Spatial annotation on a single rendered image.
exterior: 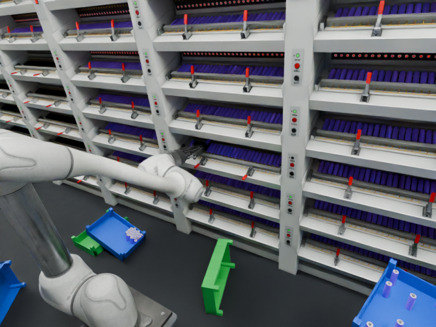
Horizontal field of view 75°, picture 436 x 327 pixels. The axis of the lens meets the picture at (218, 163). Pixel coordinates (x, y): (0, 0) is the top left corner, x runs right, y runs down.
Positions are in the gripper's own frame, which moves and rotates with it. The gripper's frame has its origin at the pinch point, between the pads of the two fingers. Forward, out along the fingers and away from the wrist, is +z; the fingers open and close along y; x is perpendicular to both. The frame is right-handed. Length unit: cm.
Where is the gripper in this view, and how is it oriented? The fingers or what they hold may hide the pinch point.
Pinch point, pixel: (200, 146)
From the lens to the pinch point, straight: 150.2
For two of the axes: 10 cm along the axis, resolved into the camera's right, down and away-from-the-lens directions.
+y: -8.4, -2.1, 5.0
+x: -0.1, 9.2, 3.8
